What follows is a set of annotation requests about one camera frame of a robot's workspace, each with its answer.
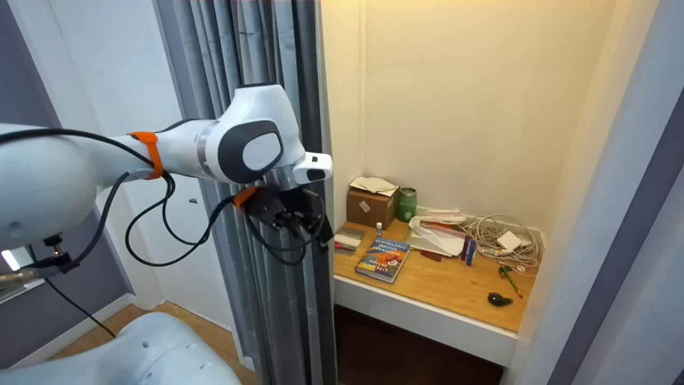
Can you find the blue and orange book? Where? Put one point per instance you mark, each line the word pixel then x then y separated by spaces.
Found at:
pixel 382 258

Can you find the small black mouse-shaped object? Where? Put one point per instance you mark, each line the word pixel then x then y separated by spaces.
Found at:
pixel 499 300

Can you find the wooden shelf board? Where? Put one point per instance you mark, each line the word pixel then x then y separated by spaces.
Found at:
pixel 441 285

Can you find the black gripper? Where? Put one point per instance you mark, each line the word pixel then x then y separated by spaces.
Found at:
pixel 297 204

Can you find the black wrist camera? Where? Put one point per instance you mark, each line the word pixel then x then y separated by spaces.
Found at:
pixel 263 208

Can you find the white power adapter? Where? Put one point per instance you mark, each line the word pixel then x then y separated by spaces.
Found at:
pixel 509 240

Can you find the stack of white papers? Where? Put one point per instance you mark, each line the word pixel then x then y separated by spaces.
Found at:
pixel 436 234

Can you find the small flat card box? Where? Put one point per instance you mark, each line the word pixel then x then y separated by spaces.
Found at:
pixel 346 242

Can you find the brown cardboard box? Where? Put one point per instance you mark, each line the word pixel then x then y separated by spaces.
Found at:
pixel 367 208

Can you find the small white bottle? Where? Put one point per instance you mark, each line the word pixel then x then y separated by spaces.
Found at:
pixel 378 228

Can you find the green can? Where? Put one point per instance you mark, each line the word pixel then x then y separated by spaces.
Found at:
pixel 406 204

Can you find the blue pen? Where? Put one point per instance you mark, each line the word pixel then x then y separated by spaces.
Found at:
pixel 469 251

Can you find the grey sheer curtain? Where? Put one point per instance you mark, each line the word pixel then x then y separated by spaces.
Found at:
pixel 284 312

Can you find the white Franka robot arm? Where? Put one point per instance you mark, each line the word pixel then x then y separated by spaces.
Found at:
pixel 55 178

